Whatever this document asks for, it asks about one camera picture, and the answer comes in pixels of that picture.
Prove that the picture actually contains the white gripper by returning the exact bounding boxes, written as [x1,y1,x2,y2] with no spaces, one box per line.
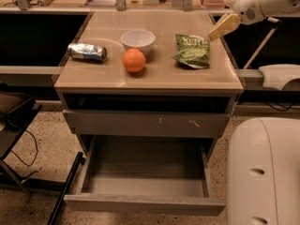
[208,0,265,41]

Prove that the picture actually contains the green jalapeno chip bag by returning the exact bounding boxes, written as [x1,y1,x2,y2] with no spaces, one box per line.
[172,33,210,69]

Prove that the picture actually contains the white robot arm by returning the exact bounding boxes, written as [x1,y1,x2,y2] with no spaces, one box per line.
[209,0,300,225]

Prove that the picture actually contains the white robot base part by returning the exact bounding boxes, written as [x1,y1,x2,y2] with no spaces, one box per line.
[259,64,300,91]

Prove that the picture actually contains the grey drawer cabinet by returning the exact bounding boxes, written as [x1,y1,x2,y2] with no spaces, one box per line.
[53,10,245,218]

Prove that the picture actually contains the closed upper grey drawer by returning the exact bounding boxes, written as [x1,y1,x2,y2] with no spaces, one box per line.
[63,110,230,138]

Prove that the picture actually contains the open lower grey drawer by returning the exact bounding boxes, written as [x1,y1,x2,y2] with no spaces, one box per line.
[65,136,225,216]

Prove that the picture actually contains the white stick with cap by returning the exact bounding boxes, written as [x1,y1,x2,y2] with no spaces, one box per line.
[243,17,282,69]

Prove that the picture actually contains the white bowl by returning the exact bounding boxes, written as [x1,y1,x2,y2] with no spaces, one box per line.
[120,30,156,54]

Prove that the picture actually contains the orange fruit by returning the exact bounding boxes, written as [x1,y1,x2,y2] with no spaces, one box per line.
[122,49,146,73]

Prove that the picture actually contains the crushed silver soda can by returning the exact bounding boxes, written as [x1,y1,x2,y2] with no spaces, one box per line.
[67,43,107,62]

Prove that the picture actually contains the black side cart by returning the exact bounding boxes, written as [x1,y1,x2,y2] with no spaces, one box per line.
[0,82,85,225]

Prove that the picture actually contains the black cable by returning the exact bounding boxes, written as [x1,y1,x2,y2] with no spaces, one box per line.
[8,128,39,180]

